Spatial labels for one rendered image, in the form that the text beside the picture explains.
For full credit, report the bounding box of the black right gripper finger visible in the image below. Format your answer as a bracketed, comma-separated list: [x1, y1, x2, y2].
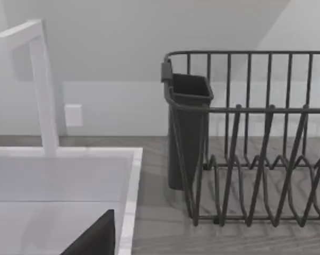
[60, 209, 115, 255]

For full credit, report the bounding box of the white sink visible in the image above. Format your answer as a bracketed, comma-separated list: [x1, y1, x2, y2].
[0, 147, 144, 255]

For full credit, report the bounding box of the dark grey utensil holder cup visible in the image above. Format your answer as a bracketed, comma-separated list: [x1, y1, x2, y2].
[162, 61, 214, 190]

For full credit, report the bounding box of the tall white tap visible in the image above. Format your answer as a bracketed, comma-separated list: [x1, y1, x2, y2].
[0, 19, 60, 158]

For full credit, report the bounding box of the white wall outlet plate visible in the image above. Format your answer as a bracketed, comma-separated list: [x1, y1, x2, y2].
[64, 104, 83, 127]

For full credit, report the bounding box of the dark grey wire dish rack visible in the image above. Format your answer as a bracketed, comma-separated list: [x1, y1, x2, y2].
[163, 50, 320, 228]

